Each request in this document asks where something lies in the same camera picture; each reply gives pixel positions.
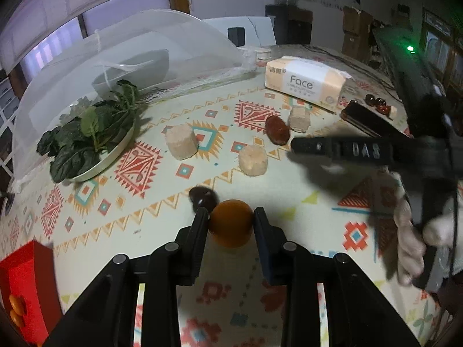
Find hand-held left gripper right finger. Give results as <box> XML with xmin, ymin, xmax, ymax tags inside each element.
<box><xmin>253</xmin><ymin>207</ymin><xmax>421</xmax><ymax>347</ymax></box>

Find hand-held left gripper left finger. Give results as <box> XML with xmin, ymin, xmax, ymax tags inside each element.
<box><xmin>43</xmin><ymin>208</ymin><xmax>211</xmax><ymax>347</ymax></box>

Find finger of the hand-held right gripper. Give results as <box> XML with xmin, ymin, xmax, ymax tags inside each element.
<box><xmin>290</xmin><ymin>135</ymin><xmax>396</xmax><ymax>167</ymax></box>

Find orange tangerine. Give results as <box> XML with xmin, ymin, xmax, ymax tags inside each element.
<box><xmin>209</xmin><ymin>200</ymin><xmax>254</xmax><ymax>248</ymax></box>

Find person's right hand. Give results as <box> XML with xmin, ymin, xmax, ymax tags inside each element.
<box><xmin>394</xmin><ymin>188</ymin><xmax>463</xmax><ymax>286</ymax></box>

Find black smartphone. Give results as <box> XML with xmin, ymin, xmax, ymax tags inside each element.
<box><xmin>340</xmin><ymin>101</ymin><xmax>413</xmax><ymax>138</ymax></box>

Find white orange tissue pack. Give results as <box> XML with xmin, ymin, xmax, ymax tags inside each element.
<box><xmin>265</xmin><ymin>56</ymin><xmax>353</xmax><ymax>111</ymax></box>

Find wooden glass cabinet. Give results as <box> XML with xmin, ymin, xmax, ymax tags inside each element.
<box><xmin>421</xmin><ymin>7</ymin><xmax>456</xmax><ymax>76</ymax></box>

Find brown cardboard box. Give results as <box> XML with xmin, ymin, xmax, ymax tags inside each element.
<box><xmin>342</xmin><ymin>5</ymin><xmax>373</xmax><ymax>35</ymax></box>
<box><xmin>341</xmin><ymin>32</ymin><xmax>371</xmax><ymax>58</ymax></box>

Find brownish sugarcane piece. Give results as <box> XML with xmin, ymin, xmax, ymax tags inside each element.
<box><xmin>165</xmin><ymin>123</ymin><xmax>199</xmax><ymax>160</ymax></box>

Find pale round plate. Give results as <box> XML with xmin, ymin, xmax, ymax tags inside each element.
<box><xmin>67</xmin><ymin>116</ymin><xmax>136</xmax><ymax>183</ymax></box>

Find black box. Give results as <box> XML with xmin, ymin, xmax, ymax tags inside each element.
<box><xmin>265</xmin><ymin>4</ymin><xmax>290</xmax><ymax>44</ymax></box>

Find green spinach leaves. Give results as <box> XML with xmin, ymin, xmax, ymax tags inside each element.
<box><xmin>36</xmin><ymin>80</ymin><xmax>142</xmax><ymax>183</ymax></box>

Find red box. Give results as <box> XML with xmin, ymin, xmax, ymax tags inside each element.
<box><xmin>0</xmin><ymin>239</ymin><xmax>64</xmax><ymax>333</ymax></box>

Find grey bowl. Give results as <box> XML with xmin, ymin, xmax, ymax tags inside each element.
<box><xmin>92</xmin><ymin>49</ymin><xmax>170</xmax><ymax>98</ymax></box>

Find white mesh food cover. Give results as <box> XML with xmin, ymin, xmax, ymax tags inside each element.
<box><xmin>0</xmin><ymin>9</ymin><xmax>257</xmax><ymax>189</ymax></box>

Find window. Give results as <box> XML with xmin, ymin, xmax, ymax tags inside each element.
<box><xmin>0</xmin><ymin>0</ymin><xmax>185</xmax><ymax>76</ymax></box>

